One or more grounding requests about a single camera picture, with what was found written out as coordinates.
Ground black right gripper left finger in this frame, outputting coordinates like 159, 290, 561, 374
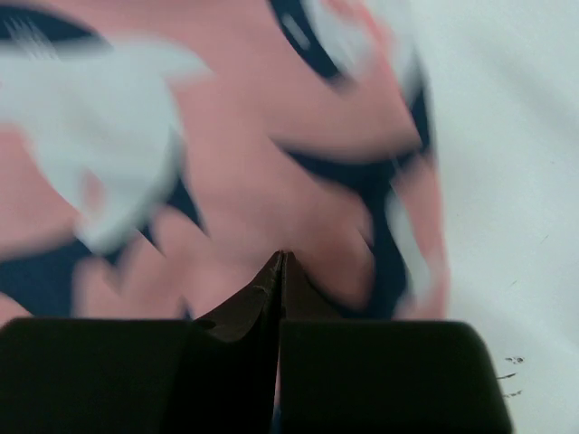
1, 253, 283, 433

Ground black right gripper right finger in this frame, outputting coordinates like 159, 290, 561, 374
277, 253, 513, 433

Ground pink shark print shorts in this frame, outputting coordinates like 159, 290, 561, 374
1, 1, 449, 321

